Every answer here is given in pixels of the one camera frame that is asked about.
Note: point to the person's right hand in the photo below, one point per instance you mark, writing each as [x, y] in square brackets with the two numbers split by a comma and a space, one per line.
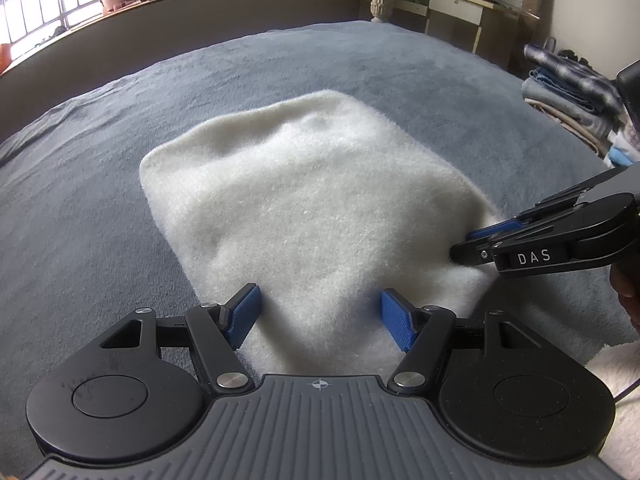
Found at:
[627, 300]

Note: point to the wooden windowsill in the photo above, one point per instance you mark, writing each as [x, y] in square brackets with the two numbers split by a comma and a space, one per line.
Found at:
[125, 20]

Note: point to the grey bed blanket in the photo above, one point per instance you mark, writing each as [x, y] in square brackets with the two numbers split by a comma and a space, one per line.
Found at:
[90, 185]

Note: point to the beige folded cloth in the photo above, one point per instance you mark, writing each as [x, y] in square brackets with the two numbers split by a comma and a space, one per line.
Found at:
[575, 135]

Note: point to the white desk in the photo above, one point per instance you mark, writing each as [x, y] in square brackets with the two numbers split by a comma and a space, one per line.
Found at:
[450, 10]

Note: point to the carved cream bedpost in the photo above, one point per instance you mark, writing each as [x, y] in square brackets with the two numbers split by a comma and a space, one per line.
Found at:
[381, 5]

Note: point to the metal window railing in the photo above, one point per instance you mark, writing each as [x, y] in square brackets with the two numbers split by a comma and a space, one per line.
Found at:
[50, 5]

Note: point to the orange bag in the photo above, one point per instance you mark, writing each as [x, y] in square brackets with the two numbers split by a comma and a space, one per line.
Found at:
[4, 57]

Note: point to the blue folded jeans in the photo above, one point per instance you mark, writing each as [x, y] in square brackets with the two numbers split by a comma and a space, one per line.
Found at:
[555, 85]

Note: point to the cream fuzzy deer sweater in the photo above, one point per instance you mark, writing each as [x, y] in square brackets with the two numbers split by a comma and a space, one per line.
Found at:
[310, 195]

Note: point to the plaid shirt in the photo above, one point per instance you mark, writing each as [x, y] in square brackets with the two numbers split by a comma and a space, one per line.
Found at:
[575, 72]

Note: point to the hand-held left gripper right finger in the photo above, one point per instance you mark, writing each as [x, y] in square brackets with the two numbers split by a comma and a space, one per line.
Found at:
[400, 320]

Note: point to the light blue folded cloth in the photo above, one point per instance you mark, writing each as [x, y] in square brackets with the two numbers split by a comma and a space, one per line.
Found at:
[620, 156]

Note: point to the bright window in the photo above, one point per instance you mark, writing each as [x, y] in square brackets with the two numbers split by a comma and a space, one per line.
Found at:
[50, 0]

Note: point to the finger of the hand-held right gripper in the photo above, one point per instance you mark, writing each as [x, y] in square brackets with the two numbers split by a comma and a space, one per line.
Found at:
[470, 252]
[492, 230]

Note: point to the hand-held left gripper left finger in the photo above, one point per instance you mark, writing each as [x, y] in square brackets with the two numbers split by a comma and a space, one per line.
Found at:
[245, 312]

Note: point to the grey folded cloth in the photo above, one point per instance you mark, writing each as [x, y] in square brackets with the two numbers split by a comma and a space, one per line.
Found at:
[565, 110]

